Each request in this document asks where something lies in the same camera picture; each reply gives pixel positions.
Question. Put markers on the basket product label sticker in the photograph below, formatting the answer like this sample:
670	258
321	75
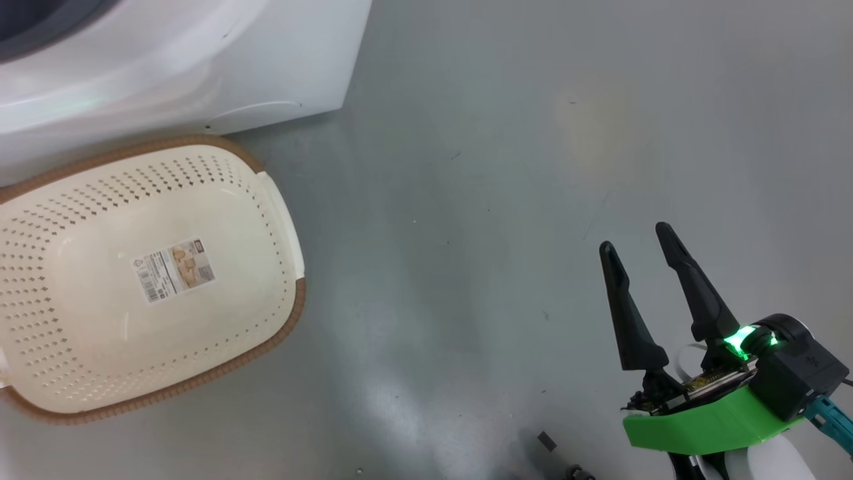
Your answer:
173	270

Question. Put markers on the white front-load washing machine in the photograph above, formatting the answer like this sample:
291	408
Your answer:
266	53

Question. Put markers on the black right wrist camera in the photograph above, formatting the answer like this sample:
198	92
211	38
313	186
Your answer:
800	373

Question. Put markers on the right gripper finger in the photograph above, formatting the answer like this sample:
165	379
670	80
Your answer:
703	300
633	326

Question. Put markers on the cream perforated laundry basket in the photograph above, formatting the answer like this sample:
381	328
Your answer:
220	200

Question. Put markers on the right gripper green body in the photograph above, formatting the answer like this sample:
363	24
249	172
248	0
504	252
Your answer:
706	423

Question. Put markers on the round white filter cover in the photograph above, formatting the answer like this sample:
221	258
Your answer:
260	114

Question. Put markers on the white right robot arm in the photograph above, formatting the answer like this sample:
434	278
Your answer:
766	466

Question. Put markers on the small black block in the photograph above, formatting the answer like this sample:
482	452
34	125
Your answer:
546	440

